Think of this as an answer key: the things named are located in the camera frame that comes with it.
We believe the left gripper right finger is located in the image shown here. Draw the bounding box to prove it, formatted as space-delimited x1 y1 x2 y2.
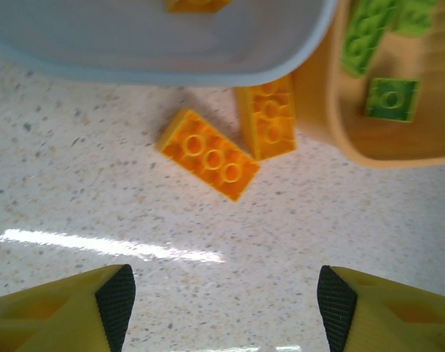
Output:
316 265 445 352

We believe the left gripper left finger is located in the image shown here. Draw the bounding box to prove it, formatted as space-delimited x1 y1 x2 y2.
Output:
0 263 137 352

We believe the green square lego brick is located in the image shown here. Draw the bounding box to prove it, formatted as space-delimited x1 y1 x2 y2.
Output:
361 76 421 124
392 0 438 40

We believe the orange long lego brick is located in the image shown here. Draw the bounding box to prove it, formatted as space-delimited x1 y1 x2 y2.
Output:
235 73 298 161
155 108 262 203

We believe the green long lego brick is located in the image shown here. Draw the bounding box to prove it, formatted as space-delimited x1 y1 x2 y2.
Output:
341 0 401 79

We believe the yellow lego brick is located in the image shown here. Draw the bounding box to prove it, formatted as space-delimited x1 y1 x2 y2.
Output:
165 0 235 15

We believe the orange plastic container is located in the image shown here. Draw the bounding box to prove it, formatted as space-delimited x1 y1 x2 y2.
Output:
293 0 445 169

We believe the white plastic container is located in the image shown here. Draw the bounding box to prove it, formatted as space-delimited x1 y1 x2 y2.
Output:
0 0 339 88

